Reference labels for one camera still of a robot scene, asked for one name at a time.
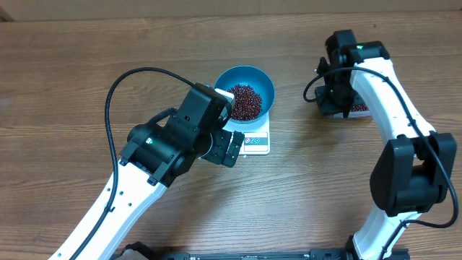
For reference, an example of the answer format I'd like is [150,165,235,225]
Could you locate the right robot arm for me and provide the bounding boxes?
[310,30,457,259]

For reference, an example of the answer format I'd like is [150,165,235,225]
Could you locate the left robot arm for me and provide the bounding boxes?
[52,83,244,259]

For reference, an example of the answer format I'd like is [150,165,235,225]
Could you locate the white digital kitchen scale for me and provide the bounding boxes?
[225,113,271,156]

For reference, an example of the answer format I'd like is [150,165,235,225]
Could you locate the blue metal bowl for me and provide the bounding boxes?
[214,66,276,118]

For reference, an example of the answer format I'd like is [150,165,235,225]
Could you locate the clear plastic food container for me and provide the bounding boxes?
[326,103,371,118]

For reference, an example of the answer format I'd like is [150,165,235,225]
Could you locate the red adzuki beans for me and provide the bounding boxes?
[228,84,263,121]

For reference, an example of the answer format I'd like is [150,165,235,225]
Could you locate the right black cable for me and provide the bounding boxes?
[302,66,459,260]

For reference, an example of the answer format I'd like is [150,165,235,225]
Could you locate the black cable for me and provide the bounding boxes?
[302,66,459,260]
[68,66,196,260]

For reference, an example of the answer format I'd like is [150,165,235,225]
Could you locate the left black cable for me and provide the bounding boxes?
[68,66,196,260]

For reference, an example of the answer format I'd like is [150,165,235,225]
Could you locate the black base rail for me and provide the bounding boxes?
[111,240,411,260]

